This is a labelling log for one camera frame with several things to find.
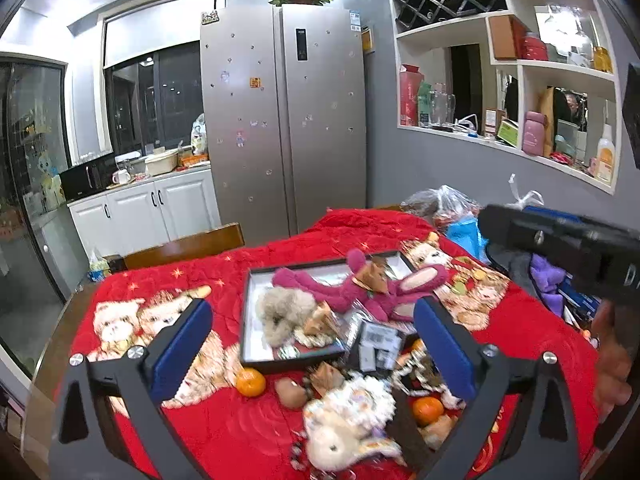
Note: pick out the white bottle orange label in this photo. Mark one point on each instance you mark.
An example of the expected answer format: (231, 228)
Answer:
(605, 156)

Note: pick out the cream ruffled scrunchie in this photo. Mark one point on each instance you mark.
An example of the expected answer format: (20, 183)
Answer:
(417, 374)

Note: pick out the clear plastic bag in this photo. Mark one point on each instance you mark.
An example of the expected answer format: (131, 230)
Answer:
(440, 204)

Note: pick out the blue plastic bag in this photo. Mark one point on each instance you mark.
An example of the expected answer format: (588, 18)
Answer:
(465, 234)

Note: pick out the black box white label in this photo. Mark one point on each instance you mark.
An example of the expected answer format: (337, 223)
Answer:
(375, 340)

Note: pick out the pink bottle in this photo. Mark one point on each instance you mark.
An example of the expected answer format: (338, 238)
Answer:
(534, 134)

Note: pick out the dark window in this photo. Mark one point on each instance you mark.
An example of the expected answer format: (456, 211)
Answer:
(165, 95)

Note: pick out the pink plush bunny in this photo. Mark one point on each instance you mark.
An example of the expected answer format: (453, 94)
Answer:
(350, 295)

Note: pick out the red printed blanket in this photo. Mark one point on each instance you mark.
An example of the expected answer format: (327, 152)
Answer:
(225, 425)

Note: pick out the printed bag on counter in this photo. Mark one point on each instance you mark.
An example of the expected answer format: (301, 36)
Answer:
(199, 135)

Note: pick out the brown box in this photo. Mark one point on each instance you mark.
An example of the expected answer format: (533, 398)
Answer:
(504, 37)

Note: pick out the white kitchen cabinet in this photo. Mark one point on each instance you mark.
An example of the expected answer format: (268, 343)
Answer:
(145, 215)

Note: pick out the tangerine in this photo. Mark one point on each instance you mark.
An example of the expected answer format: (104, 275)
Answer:
(250, 381)
(417, 346)
(427, 411)

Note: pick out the cream basin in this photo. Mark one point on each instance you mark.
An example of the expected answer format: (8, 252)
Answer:
(161, 162)

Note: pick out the silver refrigerator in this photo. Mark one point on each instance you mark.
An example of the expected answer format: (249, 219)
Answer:
(280, 125)

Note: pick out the black microwave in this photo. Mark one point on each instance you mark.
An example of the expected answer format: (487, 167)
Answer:
(82, 182)

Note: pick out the beige fluffy plush toy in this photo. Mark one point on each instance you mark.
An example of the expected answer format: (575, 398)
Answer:
(285, 312)

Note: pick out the dark cloth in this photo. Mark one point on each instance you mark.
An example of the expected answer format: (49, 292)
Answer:
(517, 266)

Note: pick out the blue white box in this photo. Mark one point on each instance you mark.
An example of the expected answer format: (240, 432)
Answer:
(580, 302)

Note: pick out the glass sliding door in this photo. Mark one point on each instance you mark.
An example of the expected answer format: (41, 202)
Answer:
(35, 185)

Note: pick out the red box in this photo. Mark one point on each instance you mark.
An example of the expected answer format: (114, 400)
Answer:
(410, 95)

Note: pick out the white mug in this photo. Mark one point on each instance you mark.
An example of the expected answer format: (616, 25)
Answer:
(120, 176)

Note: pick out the cream plush toy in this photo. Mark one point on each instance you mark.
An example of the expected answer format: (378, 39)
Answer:
(340, 430)

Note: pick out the small green box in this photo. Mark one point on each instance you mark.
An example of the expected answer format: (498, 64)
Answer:
(507, 133)

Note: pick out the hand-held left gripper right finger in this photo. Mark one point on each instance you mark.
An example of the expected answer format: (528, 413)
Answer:
(445, 345)

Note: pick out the person's right hand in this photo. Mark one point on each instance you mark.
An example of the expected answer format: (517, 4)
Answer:
(614, 360)

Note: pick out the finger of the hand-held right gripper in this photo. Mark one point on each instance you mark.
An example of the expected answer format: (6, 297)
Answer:
(552, 211)
(540, 242)

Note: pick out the brown round lump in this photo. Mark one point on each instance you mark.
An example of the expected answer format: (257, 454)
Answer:
(288, 392)

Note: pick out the dark flat box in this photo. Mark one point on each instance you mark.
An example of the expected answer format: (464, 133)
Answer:
(410, 435)

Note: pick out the glass pitcher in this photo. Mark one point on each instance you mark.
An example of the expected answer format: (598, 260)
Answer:
(442, 108)

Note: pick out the white wall shelf unit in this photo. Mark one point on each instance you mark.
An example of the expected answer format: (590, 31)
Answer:
(500, 67)

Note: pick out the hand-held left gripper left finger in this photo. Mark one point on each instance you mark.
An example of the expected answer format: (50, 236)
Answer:
(185, 345)

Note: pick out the red canister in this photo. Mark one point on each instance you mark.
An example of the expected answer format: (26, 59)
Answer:
(533, 46)

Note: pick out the white plastic bag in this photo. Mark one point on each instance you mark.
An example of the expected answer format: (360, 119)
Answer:
(522, 195)

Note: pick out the purple cloth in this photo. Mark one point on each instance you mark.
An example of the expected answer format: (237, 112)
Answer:
(547, 282)

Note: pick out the black shallow tray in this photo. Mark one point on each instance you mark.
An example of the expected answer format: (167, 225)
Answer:
(260, 285)

